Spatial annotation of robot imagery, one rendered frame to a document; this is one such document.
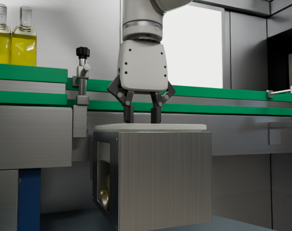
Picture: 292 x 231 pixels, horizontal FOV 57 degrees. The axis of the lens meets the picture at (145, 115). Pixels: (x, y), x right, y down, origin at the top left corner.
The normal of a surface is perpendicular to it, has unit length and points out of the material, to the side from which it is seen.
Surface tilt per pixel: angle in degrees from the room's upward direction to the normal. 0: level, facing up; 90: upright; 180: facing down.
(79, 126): 90
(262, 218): 90
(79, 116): 90
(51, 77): 90
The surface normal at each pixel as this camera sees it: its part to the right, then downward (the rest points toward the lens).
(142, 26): 0.01, -0.06
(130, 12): -0.55, -0.05
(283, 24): -0.93, -0.02
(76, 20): 0.36, -0.05
